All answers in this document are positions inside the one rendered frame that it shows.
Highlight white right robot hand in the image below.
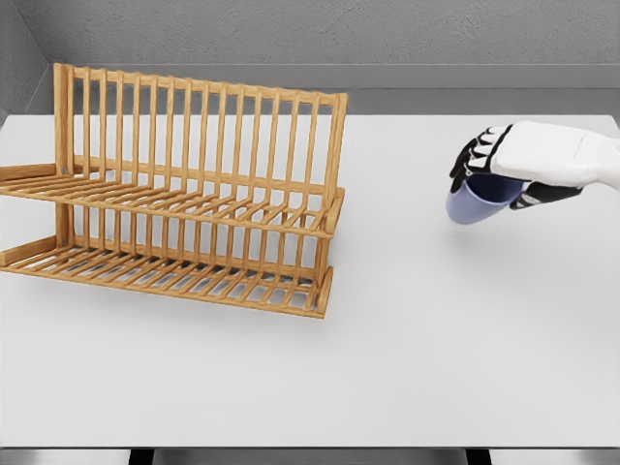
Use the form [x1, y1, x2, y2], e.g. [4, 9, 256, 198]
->
[449, 121, 598, 211]

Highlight light blue cup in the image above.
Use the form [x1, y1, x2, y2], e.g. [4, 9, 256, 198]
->
[445, 172, 528, 227]

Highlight wooden two-tier dish rack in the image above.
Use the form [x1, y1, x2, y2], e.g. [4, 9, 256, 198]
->
[0, 62, 349, 321]

